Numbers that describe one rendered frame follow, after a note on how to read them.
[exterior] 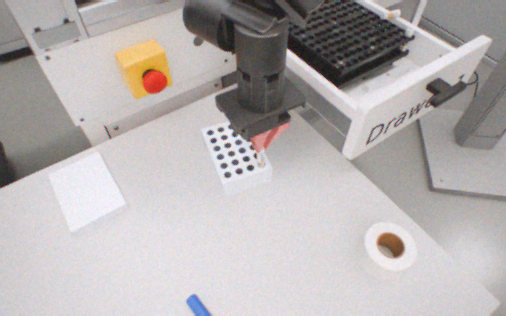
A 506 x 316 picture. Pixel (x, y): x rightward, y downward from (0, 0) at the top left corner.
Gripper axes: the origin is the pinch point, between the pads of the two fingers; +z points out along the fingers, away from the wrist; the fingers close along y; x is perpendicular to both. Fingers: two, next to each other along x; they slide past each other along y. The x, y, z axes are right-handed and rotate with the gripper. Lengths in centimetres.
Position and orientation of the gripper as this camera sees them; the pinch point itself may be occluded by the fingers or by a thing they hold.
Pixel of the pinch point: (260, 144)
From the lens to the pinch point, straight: 50.2
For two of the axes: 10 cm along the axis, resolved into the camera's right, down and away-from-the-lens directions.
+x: 4.9, 6.8, -5.5
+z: 0.1, 6.2, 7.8
